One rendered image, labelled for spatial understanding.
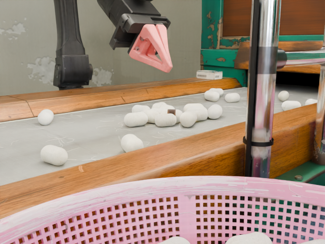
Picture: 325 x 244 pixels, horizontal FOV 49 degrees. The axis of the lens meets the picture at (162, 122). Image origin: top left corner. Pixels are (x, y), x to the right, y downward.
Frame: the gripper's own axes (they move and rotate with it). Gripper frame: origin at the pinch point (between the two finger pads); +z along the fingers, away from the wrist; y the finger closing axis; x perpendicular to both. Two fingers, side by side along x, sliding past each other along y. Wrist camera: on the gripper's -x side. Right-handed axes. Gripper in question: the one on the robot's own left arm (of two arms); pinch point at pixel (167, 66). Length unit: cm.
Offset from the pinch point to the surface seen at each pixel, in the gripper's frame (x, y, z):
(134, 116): 1.8, -10.9, 7.6
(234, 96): 3.8, 17.0, 5.4
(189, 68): 79, 129, -76
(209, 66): 17.4, 41.0, -16.5
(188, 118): -1.7, -5.9, 11.8
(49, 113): 7.8, -18.6, 0.1
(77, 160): -1.5, -24.0, 13.9
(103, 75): 141, 122, -137
